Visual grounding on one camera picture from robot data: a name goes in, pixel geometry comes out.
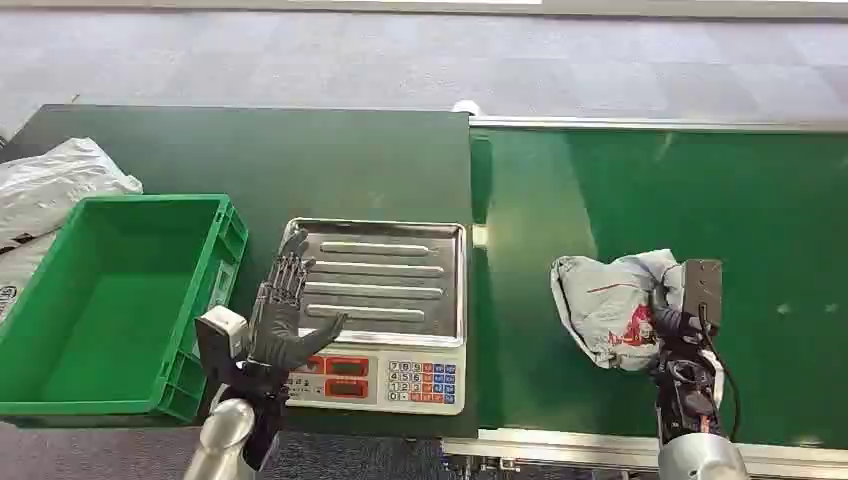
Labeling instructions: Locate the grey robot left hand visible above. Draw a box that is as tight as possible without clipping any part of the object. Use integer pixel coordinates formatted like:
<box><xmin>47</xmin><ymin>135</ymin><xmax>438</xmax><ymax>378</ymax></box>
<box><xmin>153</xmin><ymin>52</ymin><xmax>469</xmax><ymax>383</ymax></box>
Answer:
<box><xmin>246</xmin><ymin>228</ymin><xmax>348</xmax><ymax>384</ymax></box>

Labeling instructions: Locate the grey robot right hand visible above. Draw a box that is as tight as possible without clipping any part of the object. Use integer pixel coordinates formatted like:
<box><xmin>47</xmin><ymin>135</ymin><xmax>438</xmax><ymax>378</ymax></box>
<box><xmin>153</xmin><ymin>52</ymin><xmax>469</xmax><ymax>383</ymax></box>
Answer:
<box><xmin>649</xmin><ymin>288</ymin><xmax>706</xmax><ymax>352</ymax></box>

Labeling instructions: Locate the grey parcel bag red print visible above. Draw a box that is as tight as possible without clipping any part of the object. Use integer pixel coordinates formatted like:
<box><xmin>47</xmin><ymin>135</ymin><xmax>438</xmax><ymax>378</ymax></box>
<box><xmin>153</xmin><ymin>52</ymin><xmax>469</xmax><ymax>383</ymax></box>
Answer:
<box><xmin>549</xmin><ymin>248</ymin><xmax>686</xmax><ymax>373</ymax></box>

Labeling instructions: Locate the green conveyor belt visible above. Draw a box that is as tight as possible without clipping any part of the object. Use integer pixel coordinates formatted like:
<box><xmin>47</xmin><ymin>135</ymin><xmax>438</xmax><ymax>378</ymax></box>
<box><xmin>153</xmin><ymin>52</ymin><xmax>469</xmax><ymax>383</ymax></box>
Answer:
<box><xmin>469</xmin><ymin>127</ymin><xmax>848</xmax><ymax>450</ymax></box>

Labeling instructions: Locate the electronic scale with steel tray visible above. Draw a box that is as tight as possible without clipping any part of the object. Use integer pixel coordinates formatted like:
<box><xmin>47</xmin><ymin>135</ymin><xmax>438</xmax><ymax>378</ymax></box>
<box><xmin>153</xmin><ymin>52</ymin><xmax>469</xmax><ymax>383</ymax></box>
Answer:
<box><xmin>276</xmin><ymin>217</ymin><xmax>469</xmax><ymax>417</ymax></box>

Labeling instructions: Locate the green plastic crate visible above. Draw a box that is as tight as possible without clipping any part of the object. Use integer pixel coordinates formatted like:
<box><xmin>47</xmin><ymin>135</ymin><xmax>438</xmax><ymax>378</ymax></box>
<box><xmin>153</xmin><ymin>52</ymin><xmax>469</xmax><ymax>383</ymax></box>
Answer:
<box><xmin>0</xmin><ymin>193</ymin><xmax>250</xmax><ymax>424</ymax></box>

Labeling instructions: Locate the flat white parcel bag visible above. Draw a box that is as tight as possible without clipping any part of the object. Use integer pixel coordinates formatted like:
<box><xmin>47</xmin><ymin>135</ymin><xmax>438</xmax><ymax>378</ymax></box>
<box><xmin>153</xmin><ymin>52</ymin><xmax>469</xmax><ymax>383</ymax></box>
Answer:
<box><xmin>0</xmin><ymin>230</ymin><xmax>60</xmax><ymax>326</ymax></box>

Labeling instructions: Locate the white crumpled parcel bag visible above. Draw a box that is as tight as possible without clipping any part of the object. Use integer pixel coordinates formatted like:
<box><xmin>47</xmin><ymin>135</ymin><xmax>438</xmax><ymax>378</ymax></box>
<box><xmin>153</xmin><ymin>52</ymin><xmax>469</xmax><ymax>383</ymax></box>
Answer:
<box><xmin>0</xmin><ymin>137</ymin><xmax>144</xmax><ymax>254</ymax></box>

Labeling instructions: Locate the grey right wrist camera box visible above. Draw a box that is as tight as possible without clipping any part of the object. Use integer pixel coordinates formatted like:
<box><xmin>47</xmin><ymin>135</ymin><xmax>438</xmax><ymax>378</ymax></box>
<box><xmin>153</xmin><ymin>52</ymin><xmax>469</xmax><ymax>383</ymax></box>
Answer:
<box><xmin>680</xmin><ymin>258</ymin><xmax>725</xmax><ymax>331</ymax></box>

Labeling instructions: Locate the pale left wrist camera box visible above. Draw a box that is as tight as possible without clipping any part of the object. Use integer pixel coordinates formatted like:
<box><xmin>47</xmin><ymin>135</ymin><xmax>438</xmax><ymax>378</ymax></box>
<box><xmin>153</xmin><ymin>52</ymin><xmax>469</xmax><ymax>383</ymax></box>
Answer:
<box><xmin>194</xmin><ymin>305</ymin><xmax>251</xmax><ymax>380</ymax></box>

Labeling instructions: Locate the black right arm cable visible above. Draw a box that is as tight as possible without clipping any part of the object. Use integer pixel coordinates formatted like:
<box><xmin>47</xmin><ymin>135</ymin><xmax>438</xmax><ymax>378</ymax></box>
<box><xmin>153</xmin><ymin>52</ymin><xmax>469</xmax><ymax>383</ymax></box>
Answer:
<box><xmin>696</xmin><ymin>319</ymin><xmax>742</xmax><ymax>444</ymax></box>

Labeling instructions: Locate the silver conveyor frame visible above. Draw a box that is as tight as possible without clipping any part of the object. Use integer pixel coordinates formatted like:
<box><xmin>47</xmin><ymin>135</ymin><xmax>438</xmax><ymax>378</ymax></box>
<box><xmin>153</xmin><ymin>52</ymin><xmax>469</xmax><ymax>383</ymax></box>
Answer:
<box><xmin>441</xmin><ymin>115</ymin><xmax>848</xmax><ymax>480</ymax></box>

